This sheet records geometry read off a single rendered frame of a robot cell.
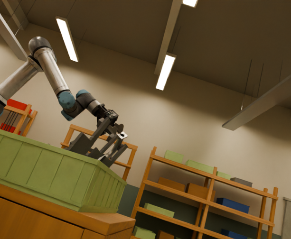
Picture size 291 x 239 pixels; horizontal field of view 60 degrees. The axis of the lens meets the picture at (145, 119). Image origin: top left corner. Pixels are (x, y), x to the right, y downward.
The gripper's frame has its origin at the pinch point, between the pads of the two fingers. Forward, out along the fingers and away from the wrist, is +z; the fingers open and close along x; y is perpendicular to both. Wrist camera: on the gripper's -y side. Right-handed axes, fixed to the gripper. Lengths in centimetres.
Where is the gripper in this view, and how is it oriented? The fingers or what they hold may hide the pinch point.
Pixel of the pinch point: (120, 137)
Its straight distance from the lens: 134.6
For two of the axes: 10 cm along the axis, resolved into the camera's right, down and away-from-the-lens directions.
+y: 4.4, -7.2, -5.4
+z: 7.0, 6.5, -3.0
